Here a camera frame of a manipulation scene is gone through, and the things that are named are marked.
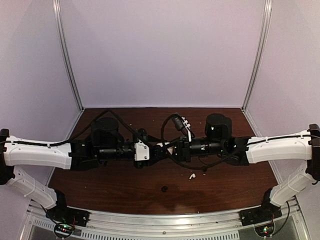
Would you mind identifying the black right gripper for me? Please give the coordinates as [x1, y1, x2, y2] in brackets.
[157, 135, 225, 164]

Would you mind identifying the white earbud charging case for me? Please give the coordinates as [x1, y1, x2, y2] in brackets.
[156, 141, 174, 155]

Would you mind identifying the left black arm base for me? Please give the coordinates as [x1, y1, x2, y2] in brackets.
[46, 190, 90, 227]

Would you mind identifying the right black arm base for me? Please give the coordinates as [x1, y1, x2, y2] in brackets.
[239, 188, 282, 227]

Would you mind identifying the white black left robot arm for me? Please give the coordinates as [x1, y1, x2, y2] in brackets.
[0, 117, 163, 222]

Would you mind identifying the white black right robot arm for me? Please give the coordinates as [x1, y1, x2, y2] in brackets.
[160, 113, 320, 221]

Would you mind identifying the white earbud on table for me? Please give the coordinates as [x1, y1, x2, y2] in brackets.
[188, 173, 197, 181]

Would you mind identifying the right circuit board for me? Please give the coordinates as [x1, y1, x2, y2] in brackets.
[254, 223, 275, 238]

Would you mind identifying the circuit board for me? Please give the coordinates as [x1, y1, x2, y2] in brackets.
[53, 222, 75, 239]
[254, 223, 275, 238]

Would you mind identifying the left circuit board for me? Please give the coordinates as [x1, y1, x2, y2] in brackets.
[53, 222, 75, 239]

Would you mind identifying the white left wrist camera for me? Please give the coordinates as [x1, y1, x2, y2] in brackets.
[134, 141, 150, 162]

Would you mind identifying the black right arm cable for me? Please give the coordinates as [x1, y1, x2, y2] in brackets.
[161, 113, 248, 172]

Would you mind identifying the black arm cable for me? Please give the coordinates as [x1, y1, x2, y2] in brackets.
[161, 113, 248, 172]
[7, 107, 141, 148]

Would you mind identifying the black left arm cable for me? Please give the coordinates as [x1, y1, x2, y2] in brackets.
[7, 107, 141, 148]

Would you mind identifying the aluminium front rail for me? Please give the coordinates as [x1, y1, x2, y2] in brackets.
[23, 199, 301, 240]

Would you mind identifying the right aluminium frame post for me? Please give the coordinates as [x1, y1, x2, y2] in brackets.
[241, 0, 273, 112]

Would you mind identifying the aluminium frame post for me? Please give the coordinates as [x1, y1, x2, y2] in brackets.
[52, 0, 84, 112]
[241, 0, 273, 112]

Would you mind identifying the left aluminium frame post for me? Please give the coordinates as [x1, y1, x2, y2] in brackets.
[52, 0, 84, 112]

